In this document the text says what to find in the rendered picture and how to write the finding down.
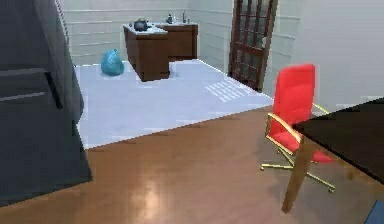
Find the dark grey fridge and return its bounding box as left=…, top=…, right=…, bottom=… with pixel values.
left=0, top=0, right=94, bottom=208

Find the blue garbage bag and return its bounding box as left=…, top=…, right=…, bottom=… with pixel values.
left=100, top=48, right=125, bottom=77

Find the black kettle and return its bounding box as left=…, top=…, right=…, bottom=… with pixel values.
left=133, top=18, right=149, bottom=33

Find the red office chair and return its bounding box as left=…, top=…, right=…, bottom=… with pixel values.
left=260, top=63, right=336, bottom=194

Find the brown glass-paned door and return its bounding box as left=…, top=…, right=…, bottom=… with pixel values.
left=227, top=0, right=279, bottom=93

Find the brown kitchen counter cabinet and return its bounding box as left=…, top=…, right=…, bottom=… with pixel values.
left=122, top=21, right=199, bottom=83

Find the blue object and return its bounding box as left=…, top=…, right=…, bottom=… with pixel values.
left=363, top=199, right=384, bottom=224

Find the black table with wooden legs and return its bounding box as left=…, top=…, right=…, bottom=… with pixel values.
left=281, top=97, right=384, bottom=215

